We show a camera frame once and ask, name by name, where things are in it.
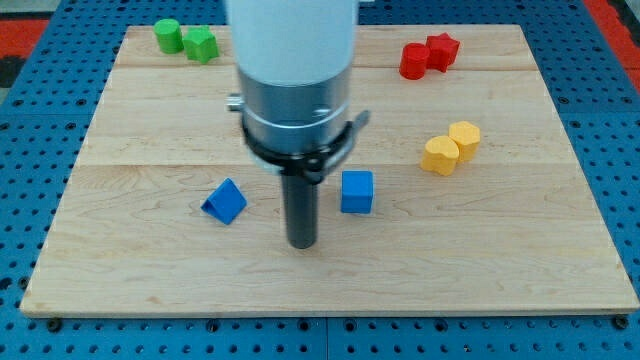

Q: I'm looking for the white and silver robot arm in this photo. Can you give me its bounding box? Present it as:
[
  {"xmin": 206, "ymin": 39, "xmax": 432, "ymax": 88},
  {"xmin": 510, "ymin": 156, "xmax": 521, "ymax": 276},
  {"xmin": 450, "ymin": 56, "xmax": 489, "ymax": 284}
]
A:
[{"xmin": 225, "ymin": 0, "xmax": 359, "ymax": 171}]

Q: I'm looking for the blue triangle block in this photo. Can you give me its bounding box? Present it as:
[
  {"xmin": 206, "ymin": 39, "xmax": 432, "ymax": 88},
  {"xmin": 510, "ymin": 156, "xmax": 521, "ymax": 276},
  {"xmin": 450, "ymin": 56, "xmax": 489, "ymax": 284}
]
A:
[{"xmin": 201, "ymin": 178, "xmax": 247, "ymax": 225}]

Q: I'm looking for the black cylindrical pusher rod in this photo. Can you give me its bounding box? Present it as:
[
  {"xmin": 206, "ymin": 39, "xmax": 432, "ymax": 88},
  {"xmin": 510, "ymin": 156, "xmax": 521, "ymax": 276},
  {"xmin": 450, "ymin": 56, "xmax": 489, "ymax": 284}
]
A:
[{"xmin": 281, "ymin": 176, "xmax": 318, "ymax": 249}]

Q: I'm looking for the blue cube block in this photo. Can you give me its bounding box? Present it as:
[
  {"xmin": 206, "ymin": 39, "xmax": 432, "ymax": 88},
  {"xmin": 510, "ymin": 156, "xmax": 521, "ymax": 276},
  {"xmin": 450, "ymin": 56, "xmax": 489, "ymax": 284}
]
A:
[{"xmin": 340, "ymin": 170, "xmax": 374, "ymax": 214}]

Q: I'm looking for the yellow heart block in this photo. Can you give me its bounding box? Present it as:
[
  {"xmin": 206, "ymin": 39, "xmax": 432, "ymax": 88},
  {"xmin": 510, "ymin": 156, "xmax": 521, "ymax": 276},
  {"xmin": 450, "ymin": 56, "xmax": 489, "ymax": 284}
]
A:
[{"xmin": 420, "ymin": 135, "xmax": 460, "ymax": 176}]

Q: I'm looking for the light wooden board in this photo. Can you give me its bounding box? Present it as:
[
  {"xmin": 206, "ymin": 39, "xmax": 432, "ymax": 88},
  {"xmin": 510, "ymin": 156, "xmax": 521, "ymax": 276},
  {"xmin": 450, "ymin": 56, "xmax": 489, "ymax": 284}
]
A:
[{"xmin": 20, "ymin": 25, "xmax": 639, "ymax": 318}]

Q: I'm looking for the yellow hexagon block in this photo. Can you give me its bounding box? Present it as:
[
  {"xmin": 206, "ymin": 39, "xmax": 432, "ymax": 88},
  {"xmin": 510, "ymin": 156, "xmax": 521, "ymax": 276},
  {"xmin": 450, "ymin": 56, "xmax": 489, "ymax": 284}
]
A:
[{"xmin": 448, "ymin": 121, "xmax": 481, "ymax": 163}]

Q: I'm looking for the red cylinder block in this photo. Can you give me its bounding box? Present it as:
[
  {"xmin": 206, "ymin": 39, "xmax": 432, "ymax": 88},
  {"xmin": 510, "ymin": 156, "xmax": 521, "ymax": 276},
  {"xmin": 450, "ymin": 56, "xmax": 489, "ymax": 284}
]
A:
[{"xmin": 399, "ymin": 42, "xmax": 430, "ymax": 80}]

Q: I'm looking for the red star block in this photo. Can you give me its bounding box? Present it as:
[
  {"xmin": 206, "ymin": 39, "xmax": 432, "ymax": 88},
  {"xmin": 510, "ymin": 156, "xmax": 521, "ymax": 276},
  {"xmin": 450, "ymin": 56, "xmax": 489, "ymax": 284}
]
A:
[{"xmin": 426, "ymin": 33, "xmax": 460, "ymax": 73}]

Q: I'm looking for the green star block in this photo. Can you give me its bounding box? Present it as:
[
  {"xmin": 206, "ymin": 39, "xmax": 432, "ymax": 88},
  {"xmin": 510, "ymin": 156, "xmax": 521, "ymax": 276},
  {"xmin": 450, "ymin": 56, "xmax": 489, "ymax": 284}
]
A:
[{"xmin": 182, "ymin": 26, "xmax": 219, "ymax": 64}]

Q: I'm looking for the green cylinder block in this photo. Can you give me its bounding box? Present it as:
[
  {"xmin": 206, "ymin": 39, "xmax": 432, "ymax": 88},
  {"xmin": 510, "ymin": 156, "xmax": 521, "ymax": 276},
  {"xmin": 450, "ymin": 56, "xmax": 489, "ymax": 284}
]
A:
[{"xmin": 153, "ymin": 18, "xmax": 184, "ymax": 54}]

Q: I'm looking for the black clamp ring with lever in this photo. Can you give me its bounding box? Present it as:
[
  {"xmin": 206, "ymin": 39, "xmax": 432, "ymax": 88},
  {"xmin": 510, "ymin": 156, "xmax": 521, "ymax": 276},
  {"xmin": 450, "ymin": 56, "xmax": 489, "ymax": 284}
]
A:
[{"xmin": 240, "ymin": 109, "xmax": 372, "ymax": 185}]

